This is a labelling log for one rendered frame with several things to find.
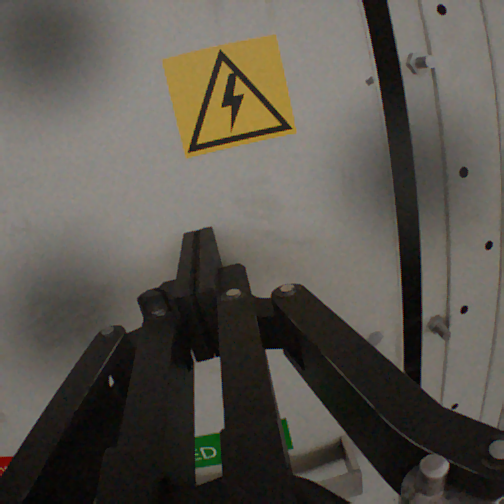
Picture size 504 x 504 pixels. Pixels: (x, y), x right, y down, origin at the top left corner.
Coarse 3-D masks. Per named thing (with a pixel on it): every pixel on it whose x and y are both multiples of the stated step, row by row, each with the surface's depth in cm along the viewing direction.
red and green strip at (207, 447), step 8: (288, 432) 27; (200, 440) 26; (208, 440) 26; (216, 440) 26; (288, 440) 27; (200, 448) 27; (208, 448) 27; (216, 448) 27; (288, 448) 27; (8, 456) 26; (200, 456) 27; (208, 456) 27; (216, 456) 27; (0, 464) 26; (200, 464) 27; (208, 464) 27; (216, 464) 27; (0, 472) 26
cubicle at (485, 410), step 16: (480, 0) 21; (496, 0) 21; (496, 16) 21; (496, 32) 22; (496, 48) 22; (496, 64) 22; (496, 80) 23; (496, 96) 24; (496, 320) 30; (496, 336) 31; (496, 352) 32; (496, 368) 32; (496, 384) 33; (496, 400) 34; (480, 416) 35; (496, 416) 35
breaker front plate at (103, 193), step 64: (64, 0) 16; (128, 0) 16; (192, 0) 17; (256, 0) 17; (320, 0) 17; (0, 64) 16; (64, 64) 17; (128, 64) 17; (320, 64) 18; (0, 128) 18; (64, 128) 18; (128, 128) 19; (320, 128) 20; (0, 192) 19; (64, 192) 19; (128, 192) 20; (192, 192) 20; (256, 192) 20; (320, 192) 21; (384, 192) 21; (0, 256) 20; (64, 256) 21; (128, 256) 21; (256, 256) 22; (320, 256) 22; (384, 256) 23; (0, 320) 21; (64, 320) 22; (128, 320) 22; (384, 320) 24; (0, 384) 23; (0, 448) 25; (320, 448) 28
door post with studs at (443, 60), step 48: (432, 0) 21; (432, 48) 22; (480, 48) 22; (432, 96) 23; (480, 96) 23; (432, 144) 25; (480, 144) 24; (432, 192) 26; (480, 192) 26; (432, 240) 27; (480, 240) 27; (432, 288) 29; (480, 288) 29; (432, 336) 30; (480, 336) 31; (432, 384) 32; (480, 384) 33
